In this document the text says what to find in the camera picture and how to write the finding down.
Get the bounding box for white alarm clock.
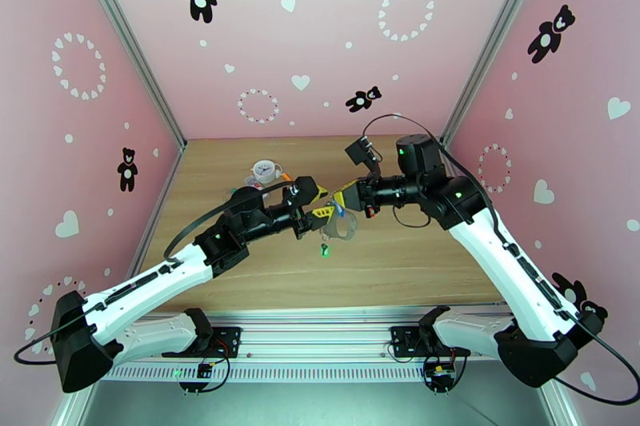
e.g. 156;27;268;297
251;159;283;185

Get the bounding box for grey steel platform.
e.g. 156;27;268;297
65;361;569;426

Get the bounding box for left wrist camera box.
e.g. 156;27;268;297
283;176;321;203

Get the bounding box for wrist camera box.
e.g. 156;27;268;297
345;135;381;180
283;176;321;203

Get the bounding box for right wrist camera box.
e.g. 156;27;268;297
345;135;381;180

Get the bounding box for aluminium table edge rail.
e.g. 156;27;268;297
130;141;187;271

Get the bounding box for aluminium mounting rail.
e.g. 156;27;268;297
79;307;554;368

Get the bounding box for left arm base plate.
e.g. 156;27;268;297
161;325;243;359

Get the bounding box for aluminium corner post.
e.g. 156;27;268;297
438;0;554;149
67;0;187;151

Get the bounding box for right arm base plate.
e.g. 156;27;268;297
390;325;474;359

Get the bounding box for perforated cable duct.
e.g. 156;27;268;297
97;364;434;384

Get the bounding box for left power connector with wires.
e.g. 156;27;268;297
178;339;232;396

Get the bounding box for power connector with wires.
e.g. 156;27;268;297
422;345;469;396
178;339;232;396

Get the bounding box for right power connector with wires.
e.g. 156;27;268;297
422;345;469;396

